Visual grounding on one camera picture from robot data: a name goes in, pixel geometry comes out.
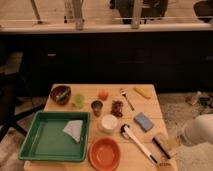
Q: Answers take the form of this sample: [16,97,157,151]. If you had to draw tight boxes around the wooden whiteboard eraser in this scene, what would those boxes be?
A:
[152,133,176,159]

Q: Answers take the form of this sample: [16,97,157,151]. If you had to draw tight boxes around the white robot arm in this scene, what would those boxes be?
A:
[181,114,213,146]

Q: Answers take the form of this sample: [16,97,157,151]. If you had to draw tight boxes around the small white bowl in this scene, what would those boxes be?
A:
[101,114,118,133]

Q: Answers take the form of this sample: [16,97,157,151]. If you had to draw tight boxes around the dark brown bowl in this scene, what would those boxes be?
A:
[50,85,71,105]

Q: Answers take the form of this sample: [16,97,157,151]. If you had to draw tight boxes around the red bowl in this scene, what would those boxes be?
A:
[88,137,121,171]

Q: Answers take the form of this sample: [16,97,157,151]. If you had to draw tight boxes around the orange toy fruit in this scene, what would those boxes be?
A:
[98,89,109,101]

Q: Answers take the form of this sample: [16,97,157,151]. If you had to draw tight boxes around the metal fork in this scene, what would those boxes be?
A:
[120,88,135,111]

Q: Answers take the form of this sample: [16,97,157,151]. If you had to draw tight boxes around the metal cup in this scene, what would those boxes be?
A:
[91,100,103,117]

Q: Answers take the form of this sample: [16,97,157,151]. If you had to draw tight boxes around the brown grape cluster toy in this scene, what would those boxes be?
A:
[111,101,123,117]

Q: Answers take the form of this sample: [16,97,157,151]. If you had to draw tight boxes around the small green cup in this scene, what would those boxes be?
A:
[73,94,84,109]

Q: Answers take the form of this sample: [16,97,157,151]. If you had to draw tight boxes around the yellow corn toy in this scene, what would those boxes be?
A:
[133,87,151,99]

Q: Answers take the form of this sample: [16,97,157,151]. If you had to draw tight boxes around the green pepper toy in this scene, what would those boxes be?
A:
[56,89,70,101]

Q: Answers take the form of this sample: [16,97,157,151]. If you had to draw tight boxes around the blue sponge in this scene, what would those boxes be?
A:
[134,112,154,132]

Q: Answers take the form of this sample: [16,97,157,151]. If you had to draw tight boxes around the white folded cloth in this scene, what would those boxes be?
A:
[63,120,83,143]

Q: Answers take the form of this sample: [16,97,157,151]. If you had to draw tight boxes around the dark long cabinet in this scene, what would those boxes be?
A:
[0,31,213,96]

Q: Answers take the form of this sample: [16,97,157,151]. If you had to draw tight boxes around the green plastic tray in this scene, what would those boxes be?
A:
[19,111,90,162]

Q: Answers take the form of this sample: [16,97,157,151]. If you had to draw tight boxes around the black office chair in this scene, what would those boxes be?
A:
[0,41,45,142]

